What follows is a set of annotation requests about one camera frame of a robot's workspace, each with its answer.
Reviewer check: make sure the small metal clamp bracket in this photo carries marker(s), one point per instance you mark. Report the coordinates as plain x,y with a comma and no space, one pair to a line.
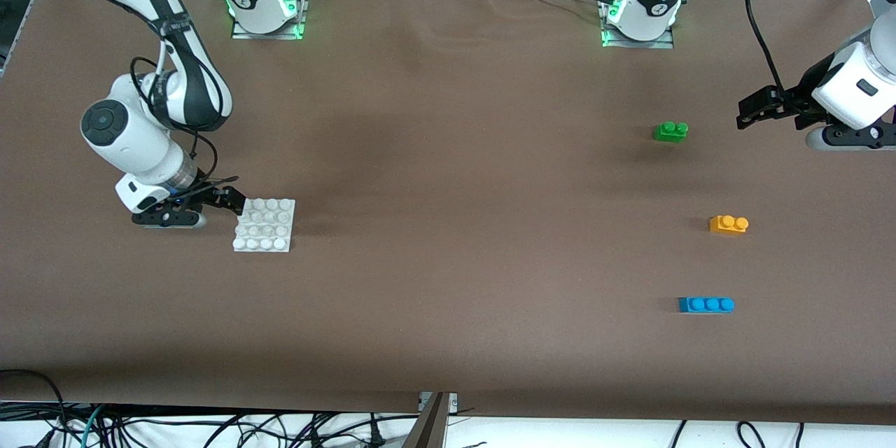
451,402

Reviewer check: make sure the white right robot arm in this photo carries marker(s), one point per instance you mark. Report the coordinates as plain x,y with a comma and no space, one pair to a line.
140,140

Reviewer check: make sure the white studded base plate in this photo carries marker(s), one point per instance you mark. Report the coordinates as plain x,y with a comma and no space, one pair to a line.
269,227

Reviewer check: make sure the grey metal post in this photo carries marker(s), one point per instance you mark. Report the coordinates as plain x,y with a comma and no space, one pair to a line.
427,430

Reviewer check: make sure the green toy block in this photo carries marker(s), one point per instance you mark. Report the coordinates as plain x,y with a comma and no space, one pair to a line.
670,131

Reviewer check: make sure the blue toy block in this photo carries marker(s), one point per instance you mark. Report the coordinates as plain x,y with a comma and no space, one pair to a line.
705,305

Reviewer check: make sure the brown table cover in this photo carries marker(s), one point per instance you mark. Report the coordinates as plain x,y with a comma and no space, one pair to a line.
420,259

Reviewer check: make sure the yellow toy block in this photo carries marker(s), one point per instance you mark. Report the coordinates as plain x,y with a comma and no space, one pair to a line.
728,225

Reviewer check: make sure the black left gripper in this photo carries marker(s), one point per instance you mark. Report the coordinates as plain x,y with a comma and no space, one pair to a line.
800,99

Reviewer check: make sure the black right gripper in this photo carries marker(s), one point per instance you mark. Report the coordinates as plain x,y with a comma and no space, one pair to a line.
203,193

